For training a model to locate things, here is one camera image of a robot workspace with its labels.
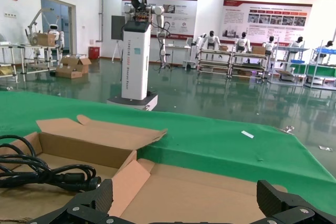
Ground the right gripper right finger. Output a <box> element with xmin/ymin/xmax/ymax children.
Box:
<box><xmin>251</xmin><ymin>179</ymin><xmax>336</xmax><ymax>224</ymax></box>

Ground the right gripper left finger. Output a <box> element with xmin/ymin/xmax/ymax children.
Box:
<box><xmin>27</xmin><ymin>178</ymin><xmax>116</xmax><ymax>224</ymax></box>

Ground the black power cable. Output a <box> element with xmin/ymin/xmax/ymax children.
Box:
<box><xmin>0</xmin><ymin>135</ymin><xmax>102</xmax><ymax>192</ymax></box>

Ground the torn-edged brown cardboard box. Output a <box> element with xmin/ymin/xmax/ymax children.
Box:
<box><xmin>0</xmin><ymin>114</ymin><xmax>169</xmax><ymax>224</ymax></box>

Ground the green table cloth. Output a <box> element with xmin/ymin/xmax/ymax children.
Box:
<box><xmin>0</xmin><ymin>90</ymin><xmax>336</xmax><ymax>205</ymax></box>

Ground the green-panel pipe workbench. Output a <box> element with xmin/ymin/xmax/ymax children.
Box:
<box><xmin>304</xmin><ymin>47</ymin><xmax>336</xmax><ymax>90</ymax></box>

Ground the open cardboard carton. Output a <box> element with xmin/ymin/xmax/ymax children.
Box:
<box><xmin>60</xmin><ymin>55</ymin><xmax>92</xmax><ymax>74</ymax></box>

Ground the blue-shelf pipe workbench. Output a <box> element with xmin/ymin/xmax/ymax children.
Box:
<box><xmin>269</xmin><ymin>45</ymin><xmax>310</xmax><ymax>88</ymax></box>

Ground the white pipe workbench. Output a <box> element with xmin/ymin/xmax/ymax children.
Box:
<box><xmin>230</xmin><ymin>50</ymin><xmax>269</xmax><ymax>81</ymax></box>
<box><xmin>197</xmin><ymin>47</ymin><xmax>234</xmax><ymax>76</ymax></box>

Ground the white tower robot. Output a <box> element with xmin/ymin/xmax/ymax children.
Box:
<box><xmin>106</xmin><ymin>0</ymin><xmax>166</xmax><ymax>111</ymax></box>

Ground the red bin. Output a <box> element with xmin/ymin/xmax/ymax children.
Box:
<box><xmin>88</xmin><ymin>46</ymin><xmax>101</xmax><ymax>60</ymax></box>

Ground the white humanoid robot black head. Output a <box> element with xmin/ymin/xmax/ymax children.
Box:
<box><xmin>288</xmin><ymin>36</ymin><xmax>305</xmax><ymax>49</ymax></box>
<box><xmin>313</xmin><ymin>40</ymin><xmax>334</xmax><ymax>63</ymax></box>
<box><xmin>193</xmin><ymin>31</ymin><xmax>224</xmax><ymax>71</ymax></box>
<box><xmin>233</xmin><ymin>31</ymin><xmax>253</xmax><ymax>53</ymax></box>
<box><xmin>262</xmin><ymin>36</ymin><xmax>281</xmax><ymax>54</ymax></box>

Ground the cardboard carton with print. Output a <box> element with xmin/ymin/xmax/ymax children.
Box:
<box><xmin>29</xmin><ymin>33</ymin><xmax>57</xmax><ymax>47</ymax></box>

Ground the wide red-white info board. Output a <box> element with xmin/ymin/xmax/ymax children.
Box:
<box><xmin>222</xmin><ymin>0</ymin><xmax>313</xmax><ymax>47</ymax></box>

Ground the white pipe rack table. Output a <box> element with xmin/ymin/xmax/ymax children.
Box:
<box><xmin>0</xmin><ymin>42</ymin><xmax>64</xmax><ymax>83</ymax></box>

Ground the small white service robot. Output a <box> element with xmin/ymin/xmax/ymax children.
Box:
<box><xmin>48</xmin><ymin>24</ymin><xmax>65</xmax><ymax>59</ymax></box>

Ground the glass door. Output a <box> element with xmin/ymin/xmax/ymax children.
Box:
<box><xmin>40</xmin><ymin>0</ymin><xmax>77</xmax><ymax>61</ymax></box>

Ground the white info poster board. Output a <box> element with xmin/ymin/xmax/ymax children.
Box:
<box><xmin>121</xmin><ymin>0</ymin><xmax>198</xmax><ymax>39</ymax></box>

